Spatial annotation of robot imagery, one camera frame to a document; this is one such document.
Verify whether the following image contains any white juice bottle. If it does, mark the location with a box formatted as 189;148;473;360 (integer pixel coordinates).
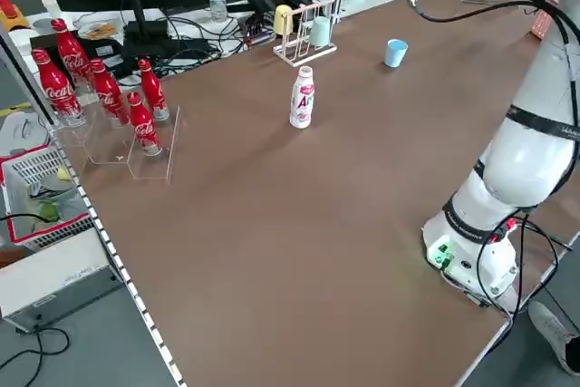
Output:
288;65;316;130

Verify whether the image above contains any blue ceramic cup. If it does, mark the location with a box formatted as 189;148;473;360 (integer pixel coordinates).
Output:
383;38;409;69

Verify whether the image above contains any clear acrylic bottle shelf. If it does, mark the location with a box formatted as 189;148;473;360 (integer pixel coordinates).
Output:
44;82;182;185

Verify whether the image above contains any pale green cup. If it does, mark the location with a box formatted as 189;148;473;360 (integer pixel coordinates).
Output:
309;15;332;48

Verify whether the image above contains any yellow cup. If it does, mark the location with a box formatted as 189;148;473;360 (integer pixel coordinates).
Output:
274;5;298;37

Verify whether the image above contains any red cola bottle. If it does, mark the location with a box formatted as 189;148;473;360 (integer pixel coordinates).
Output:
137;58;170;122
89;59;131;128
126;92;163;157
51;18;92;89
31;48;87;128

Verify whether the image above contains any clear water bottle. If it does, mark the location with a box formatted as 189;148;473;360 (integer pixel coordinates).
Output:
208;0;228;24

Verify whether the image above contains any white paper cup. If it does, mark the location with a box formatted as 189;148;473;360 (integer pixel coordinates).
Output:
41;0;63;21

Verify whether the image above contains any grey metal box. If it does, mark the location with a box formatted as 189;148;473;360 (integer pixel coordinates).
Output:
0;227;124;332

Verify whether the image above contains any red white plastic crate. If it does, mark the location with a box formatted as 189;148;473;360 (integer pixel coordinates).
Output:
0;141;99;252

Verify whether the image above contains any pink plastic basket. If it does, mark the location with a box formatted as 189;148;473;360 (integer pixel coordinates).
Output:
528;0;561;40

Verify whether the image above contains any person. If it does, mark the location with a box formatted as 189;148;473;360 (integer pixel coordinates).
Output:
527;299;580;377

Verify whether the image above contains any yellow emergency stop button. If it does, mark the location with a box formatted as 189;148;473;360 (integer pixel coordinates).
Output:
0;0;29;31

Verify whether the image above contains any white wire cup rack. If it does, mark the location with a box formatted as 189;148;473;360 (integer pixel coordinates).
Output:
272;0;339;66

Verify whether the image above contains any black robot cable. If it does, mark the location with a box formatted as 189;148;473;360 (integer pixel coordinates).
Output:
389;0;580;71

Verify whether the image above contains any black base power cable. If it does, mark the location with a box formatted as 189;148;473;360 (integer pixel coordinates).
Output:
473;214;573;315

